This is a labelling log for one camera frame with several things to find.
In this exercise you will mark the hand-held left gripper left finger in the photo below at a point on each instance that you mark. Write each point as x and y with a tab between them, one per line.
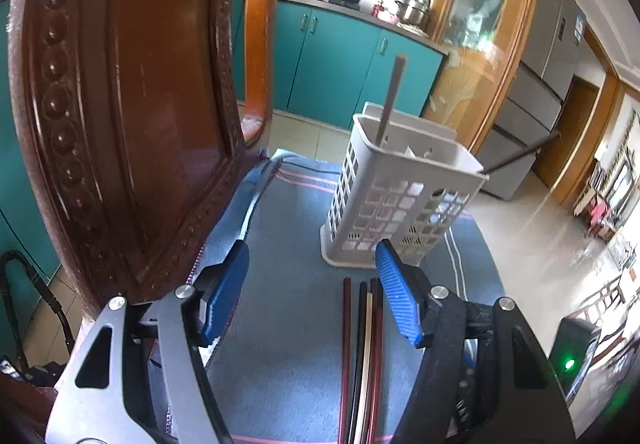
227	284

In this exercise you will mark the wooden framed glass door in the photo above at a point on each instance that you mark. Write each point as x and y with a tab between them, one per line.
480	14

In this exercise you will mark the blue striped towel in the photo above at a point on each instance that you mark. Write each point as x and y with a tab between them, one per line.
290	249

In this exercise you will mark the small pink container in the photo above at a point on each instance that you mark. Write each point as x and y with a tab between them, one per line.
384	11

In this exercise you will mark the white chopstick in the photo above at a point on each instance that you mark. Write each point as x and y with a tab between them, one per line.
365	364

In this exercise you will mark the pink chair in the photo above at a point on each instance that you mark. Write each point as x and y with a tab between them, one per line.
600	216

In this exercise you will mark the dark grey chopstick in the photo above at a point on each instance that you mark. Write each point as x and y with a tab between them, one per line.
520	154

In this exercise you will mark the stainless steel pot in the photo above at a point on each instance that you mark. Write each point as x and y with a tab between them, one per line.
415	10

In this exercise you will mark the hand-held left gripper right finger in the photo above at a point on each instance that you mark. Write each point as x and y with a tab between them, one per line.
397	289

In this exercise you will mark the silver refrigerator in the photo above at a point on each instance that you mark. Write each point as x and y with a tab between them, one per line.
540	74

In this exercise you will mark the brown wooden door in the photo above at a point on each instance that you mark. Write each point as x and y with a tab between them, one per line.
570	134

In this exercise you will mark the carved brown wooden chair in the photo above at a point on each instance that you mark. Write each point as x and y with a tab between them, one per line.
140	99

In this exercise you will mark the white plastic utensil basket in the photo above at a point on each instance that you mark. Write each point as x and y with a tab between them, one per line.
380	204

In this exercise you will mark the teal kitchen cabinets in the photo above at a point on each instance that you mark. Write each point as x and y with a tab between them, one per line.
330	59

